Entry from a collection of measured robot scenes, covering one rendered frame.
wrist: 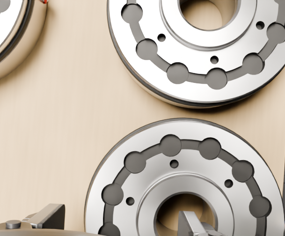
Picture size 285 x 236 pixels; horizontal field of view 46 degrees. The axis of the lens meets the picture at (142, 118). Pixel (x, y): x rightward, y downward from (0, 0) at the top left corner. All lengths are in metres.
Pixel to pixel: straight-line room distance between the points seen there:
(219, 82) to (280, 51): 0.03
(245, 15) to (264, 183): 0.08
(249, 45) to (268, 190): 0.07
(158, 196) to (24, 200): 0.09
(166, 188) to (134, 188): 0.02
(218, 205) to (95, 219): 0.06
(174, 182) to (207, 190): 0.02
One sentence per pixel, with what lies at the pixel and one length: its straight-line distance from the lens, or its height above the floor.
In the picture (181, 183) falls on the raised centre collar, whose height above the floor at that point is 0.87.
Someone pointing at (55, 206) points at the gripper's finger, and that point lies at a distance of 0.16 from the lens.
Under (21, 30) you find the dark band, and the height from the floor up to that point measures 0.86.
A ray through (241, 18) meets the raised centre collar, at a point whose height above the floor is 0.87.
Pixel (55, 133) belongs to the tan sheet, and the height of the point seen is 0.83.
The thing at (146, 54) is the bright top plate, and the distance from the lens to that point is 0.18.
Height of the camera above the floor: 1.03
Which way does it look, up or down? 89 degrees down
